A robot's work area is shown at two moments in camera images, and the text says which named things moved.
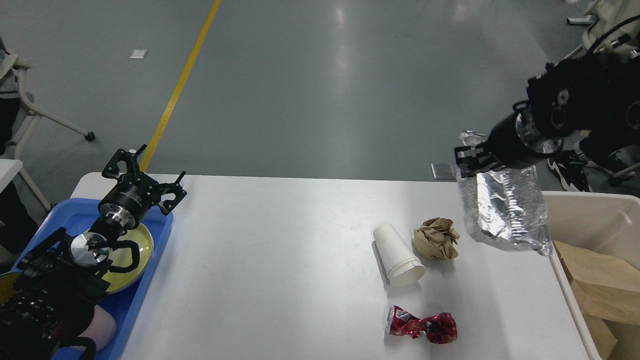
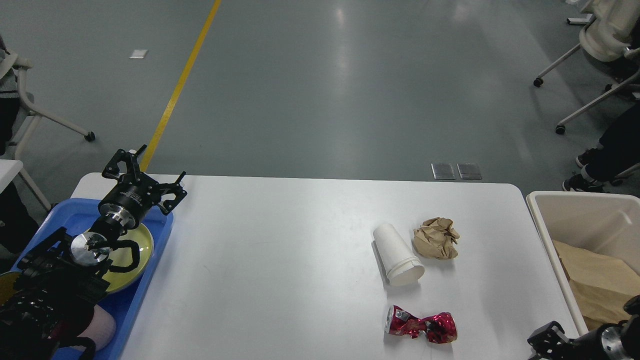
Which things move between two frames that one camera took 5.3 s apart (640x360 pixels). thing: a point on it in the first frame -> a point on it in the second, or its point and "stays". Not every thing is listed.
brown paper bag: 609,289 stays
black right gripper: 516,141 -> 606,343
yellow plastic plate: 123,257 stays
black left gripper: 129,198 stays
